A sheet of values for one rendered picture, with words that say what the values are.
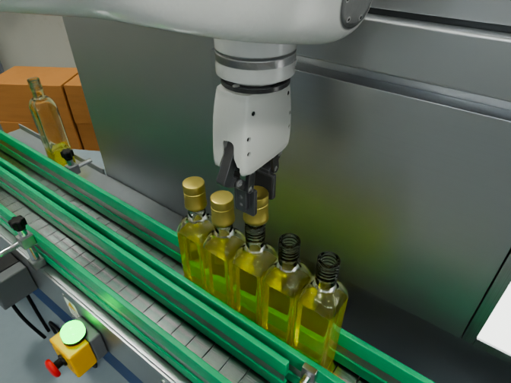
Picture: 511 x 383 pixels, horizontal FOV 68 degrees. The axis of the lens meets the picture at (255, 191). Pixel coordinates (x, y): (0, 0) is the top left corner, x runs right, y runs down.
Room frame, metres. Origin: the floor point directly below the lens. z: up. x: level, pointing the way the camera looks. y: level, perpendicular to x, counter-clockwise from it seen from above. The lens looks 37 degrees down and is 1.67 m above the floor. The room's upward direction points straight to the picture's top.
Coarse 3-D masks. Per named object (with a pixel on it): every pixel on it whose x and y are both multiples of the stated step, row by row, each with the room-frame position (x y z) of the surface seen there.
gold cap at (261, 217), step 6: (258, 186) 0.41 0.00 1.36; (258, 192) 0.40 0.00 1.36; (264, 192) 0.40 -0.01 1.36; (258, 198) 0.39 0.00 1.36; (264, 198) 0.39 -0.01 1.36; (258, 204) 0.38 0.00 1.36; (264, 204) 0.39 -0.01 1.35; (258, 210) 0.38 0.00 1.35; (264, 210) 0.39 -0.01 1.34; (246, 216) 0.39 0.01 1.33; (258, 216) 0.38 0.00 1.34; (264, 216) 0.39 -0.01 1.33; (246, 222) 0.39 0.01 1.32; (252, 222) 0.38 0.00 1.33; (258, 222) 0.38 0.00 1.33; (264, 222) 0.39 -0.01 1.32
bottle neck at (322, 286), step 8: (320, 256) 0.34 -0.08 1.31; (328, 256) 0.34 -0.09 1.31; (336, 256) 0.34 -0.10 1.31; (320, 264) 0.32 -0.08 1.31; (328, 264) 0.34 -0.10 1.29; (336, 264) 0.32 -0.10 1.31; (320, 272) 0.32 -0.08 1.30; (328, 272) 0.32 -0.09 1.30; (336, 272) 0.32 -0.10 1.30; (320, 280) 0.32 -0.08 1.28; (328, 280) 0.32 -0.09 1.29; (336, 280) 0.32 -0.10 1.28; (320, 288) 0.32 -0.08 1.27; (328, 288) 0.32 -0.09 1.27
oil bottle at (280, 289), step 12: (276, 264) 0.37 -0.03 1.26; (300, 264) 0.37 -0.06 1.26; (264, 276) 0.36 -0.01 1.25; (276, 276) 0.35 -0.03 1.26; (288, 276) 0.35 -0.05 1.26; (300, 276) 0.35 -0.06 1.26; (264, 288) 0.36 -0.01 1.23; (276, 288) 0.34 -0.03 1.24; (288, 288) 0.34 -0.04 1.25; (300, 288) 0.34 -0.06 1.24; (264, 300) 0.35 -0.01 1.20; (276, 300) 0.34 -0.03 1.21; (288, 300) 0.33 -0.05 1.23; (264, 312) 0.35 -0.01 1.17; (276, 312) 0.34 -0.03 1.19; (288, 312) 0.33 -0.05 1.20; (264, 324) 0.35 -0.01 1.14; (276, 324) 0.34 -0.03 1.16; (288, 324) 0.33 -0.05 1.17; (276, 336) 0.34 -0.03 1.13; (288, 336) 0.33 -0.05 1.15
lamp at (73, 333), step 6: (66, 324) 0.43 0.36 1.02; (72, 324) 0.43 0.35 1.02; (78, 324) 0.43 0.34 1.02; (66, 330) 0.42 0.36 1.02; (72, 330) 0.42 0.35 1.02; (78, 330) 0.42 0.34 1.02; (84, 330) 0.43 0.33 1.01; (60, 336) 0.41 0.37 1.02; (66, 336) 0.41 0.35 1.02; (72, 336) 0.41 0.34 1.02; (78, 336) 0.41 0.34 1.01; (84, 336) 0.42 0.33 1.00; (66, 342) 0.40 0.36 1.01; (72, 342) 0.40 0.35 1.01; (78, 342) 0.41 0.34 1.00
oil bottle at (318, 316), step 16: (304, 288) 0.33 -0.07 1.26; (336, 288) 0.33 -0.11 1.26; (304, 304) 0.32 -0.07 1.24; (320, 304) 0.31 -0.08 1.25; (336, 304) 0.31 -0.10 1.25; (304, 320) 0.31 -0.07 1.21; (320, 320) 0.30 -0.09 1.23; (336, 320) 0.31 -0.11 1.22; (304, 336) 0.31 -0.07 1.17; (320, 336) 0.30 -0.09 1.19; (336, 336) 0.32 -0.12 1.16; (304, 352) 0.31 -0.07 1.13; (320, 352) 0.30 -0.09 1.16
